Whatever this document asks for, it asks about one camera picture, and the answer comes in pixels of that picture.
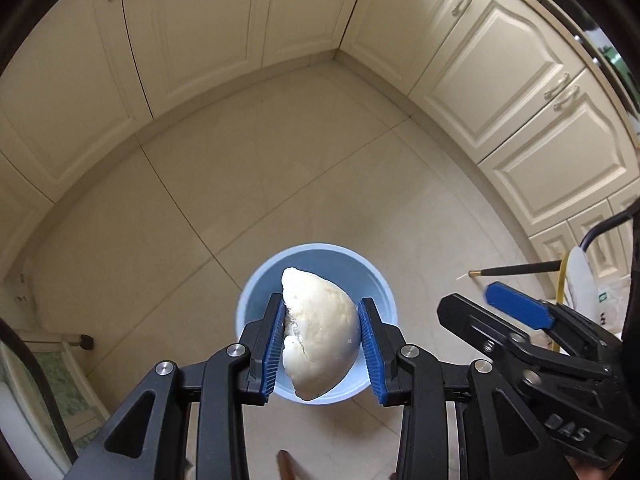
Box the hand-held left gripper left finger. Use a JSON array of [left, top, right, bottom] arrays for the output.
[[65, 292, 287, 480]]

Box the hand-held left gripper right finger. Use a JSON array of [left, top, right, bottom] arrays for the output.
[[357, 297, 576, 480]]

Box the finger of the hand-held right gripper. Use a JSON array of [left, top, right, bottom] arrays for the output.
[[485, 282, 626, 361], [436, 293, 613, 381]]

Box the white steamed bun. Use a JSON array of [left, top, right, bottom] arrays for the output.
[[280, 267, 362, 402]]

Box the light blue plastic bucket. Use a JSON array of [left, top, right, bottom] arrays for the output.
[[236, 243, 399, 406]]

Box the black rod with brass tip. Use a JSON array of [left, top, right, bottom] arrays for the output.
[[467, 260, 561, 279]]

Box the white plastic bag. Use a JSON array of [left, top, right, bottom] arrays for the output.
[[595, 277, 628, 333]]

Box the patterned glass door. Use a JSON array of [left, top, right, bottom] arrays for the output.
[[0, 337, 111, 461]]

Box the cream kitchen cabinet run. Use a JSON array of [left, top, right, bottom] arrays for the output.
[[340, 0, 640, 311], [0, 0, 373, 281]]

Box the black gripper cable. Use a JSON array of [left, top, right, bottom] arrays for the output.
[[579, 207, 640, 251]]

